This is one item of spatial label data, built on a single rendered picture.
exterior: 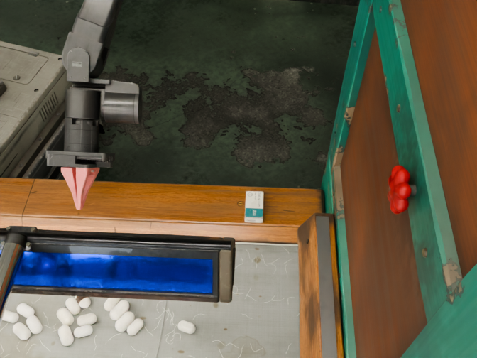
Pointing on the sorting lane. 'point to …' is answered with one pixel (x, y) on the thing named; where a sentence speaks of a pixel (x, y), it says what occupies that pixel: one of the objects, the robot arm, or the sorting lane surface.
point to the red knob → (399, 190)
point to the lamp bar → (127, 266)
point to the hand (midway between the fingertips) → (79, 204)
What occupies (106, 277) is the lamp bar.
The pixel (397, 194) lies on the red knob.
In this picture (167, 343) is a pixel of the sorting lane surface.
